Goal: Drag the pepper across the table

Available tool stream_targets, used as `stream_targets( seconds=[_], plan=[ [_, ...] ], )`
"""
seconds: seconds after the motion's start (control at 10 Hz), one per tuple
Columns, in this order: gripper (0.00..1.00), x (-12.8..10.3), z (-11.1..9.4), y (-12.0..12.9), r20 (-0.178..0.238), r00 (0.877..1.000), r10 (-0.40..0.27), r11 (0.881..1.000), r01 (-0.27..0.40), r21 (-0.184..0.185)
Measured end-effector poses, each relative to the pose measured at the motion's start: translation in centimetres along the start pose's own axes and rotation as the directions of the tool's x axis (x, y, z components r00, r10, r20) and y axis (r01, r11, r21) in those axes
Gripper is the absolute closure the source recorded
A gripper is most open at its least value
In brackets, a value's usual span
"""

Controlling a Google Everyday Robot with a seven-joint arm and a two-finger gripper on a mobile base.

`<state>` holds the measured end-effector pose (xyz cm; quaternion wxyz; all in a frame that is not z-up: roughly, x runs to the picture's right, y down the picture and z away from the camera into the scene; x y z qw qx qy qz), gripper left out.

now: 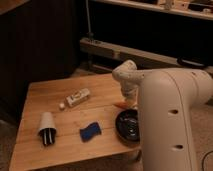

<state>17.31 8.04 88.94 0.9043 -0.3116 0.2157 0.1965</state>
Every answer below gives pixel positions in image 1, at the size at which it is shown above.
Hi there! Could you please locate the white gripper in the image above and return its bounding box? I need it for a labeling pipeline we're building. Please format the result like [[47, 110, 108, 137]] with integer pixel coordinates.
[[120, 82, 137, 108]]

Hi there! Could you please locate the metal rail beam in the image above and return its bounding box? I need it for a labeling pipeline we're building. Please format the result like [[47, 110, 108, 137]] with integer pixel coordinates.
[[80, 37, 181, 68]]

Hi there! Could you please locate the wooden shelf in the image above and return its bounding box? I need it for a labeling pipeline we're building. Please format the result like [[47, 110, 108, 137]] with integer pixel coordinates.
[[91, 0, 213, 21]]

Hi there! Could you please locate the white paper cup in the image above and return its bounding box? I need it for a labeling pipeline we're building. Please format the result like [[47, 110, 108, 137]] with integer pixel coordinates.
[[38, 112, 57, 146]]

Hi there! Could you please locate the blue sponge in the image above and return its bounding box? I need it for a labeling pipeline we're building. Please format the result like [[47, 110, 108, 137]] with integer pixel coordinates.
[[79, 122, 102, 142]]

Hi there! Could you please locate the black bowl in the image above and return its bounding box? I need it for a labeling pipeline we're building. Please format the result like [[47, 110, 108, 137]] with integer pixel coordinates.
[[115, 109, 140, 142]]

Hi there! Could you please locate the wooden table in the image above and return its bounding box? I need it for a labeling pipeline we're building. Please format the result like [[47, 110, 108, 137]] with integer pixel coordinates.
[[9, 74, 139, 171]]

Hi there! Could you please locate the white plastic bottle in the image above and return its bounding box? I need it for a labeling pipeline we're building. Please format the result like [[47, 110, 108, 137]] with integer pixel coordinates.
[[59, 88, 90, 110]]

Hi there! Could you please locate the black cable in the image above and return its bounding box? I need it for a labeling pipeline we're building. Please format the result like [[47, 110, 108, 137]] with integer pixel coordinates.
[[176, 56, 209, 70]]

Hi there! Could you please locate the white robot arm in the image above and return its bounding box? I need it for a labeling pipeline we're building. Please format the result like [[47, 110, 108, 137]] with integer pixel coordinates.
[[112, 60, 213, 171]]

